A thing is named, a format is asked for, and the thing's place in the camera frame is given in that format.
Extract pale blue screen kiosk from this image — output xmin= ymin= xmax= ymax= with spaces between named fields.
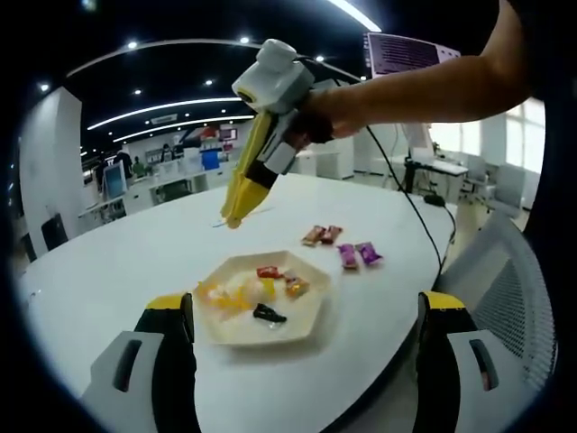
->
xmin=102 ymin=161 xmax=129 ymax=198

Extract purple food packet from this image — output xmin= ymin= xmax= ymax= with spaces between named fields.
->
xmin=336 ymin=243 xmax=362 ymax=271
xmin=354 ymin=241 xmax=385 ymax=267

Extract brown food bar packet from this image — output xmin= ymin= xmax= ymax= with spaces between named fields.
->
xmin=300 ymin=224 xmax=326 ymax=247
xmin=319 ymin=224 xmax=345 ymax=245

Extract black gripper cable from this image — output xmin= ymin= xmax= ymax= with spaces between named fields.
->
xmin=364 ymin=125 xmax=457 ymax=272

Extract white side desk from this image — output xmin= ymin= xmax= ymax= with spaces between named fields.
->
xmin=418 ymin=160 xmax=470 ymax=199

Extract person's right hand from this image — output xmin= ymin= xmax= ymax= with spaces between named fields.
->
xmin=287 ymin=88 xmax=362 ymax=152

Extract pale yellow food tongs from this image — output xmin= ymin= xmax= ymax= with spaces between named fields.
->
xmin=211 ymin=112 xmax=276 ymax=232

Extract curved ceiling light strip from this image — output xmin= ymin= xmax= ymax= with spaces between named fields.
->
xmin=87 ymin=98 xmax=258 ymax=130

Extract beige hexagonal container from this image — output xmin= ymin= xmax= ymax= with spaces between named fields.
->
xmin=193 ymin=250 xmax=333 ymax=346

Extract grey mesh office chair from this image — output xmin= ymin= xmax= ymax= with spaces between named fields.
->
xmin=391 ymin=209 xmax=560 ymax=433

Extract red wall banner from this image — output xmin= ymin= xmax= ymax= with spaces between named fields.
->
xmin=179 ymin=125 xmax=238 ymax=145

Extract small orange food packet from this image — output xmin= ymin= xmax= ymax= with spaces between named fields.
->
xmin=283 ymin=268 xmax=312 ymax=299

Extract black food packet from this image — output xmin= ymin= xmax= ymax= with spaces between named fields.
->
xmin=252 ymin=302 xmax=289 ymax=326

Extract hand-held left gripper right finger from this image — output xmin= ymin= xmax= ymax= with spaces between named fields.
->
xmin=414 ymin=290 xmax=533 ymax=433

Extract black tripod stand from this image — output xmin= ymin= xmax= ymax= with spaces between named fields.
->
xmin=403 ymin=157 xmax=425 ymax=195

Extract white office desk row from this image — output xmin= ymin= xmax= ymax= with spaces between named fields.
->
xmin=78 ymin=155 xmax=244 ymax=220

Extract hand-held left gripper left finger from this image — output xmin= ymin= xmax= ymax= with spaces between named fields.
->
xmin=80 ymin=291 xmax=202 ymax=433

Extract large display screen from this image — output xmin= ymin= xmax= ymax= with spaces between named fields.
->
xmin=362 ymin=32 xmax=462 ymax=82

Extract white square pillar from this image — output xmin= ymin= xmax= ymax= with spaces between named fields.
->
xmin=20 ymin=85 xmax=85 ymax=253

